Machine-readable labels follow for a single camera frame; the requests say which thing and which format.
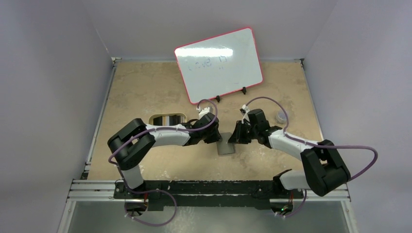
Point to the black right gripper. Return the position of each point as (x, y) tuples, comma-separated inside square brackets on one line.
[(240, 133)]

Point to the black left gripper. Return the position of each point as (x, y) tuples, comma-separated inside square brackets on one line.
[(215, 138)]

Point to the grey leather card holder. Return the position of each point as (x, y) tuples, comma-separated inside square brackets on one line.
[(224, 148)]

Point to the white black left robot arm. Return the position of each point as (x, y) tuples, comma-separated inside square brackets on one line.
[(131, 144)]

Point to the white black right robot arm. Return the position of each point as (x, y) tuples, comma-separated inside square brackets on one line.
[(323, 168)]

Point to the small clear plastic cup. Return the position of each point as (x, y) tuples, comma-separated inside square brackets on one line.
[(280, 117)]

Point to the beige plastic tray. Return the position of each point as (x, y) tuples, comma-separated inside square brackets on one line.
[(151, 118)]

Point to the red framed whiteboard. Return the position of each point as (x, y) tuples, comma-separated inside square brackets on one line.
[(219, 65)]

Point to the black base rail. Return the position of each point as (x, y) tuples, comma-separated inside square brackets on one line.
[(155, 195)]

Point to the aluminium frame rail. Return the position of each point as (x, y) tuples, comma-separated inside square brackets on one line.
[(90, 190)]

